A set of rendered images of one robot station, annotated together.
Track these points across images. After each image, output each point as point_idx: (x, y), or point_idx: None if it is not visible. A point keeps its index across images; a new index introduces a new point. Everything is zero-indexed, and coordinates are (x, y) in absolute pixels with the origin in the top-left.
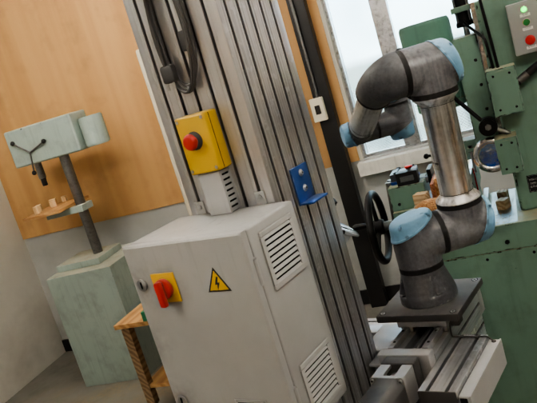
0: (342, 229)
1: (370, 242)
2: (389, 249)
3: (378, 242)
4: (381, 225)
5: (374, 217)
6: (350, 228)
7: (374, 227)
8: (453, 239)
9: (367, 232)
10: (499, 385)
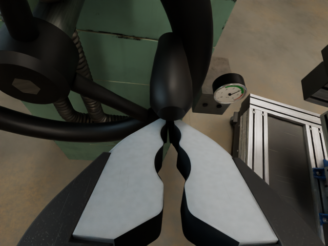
0: (252, 171)
1: (193, 97)
2: (32, 116)
3: (119, 98)
4: (72, 41)
5: (29, 19)
6: (138, 141)
7: (65, 66)
8: None
9: (206, 65)
10: None
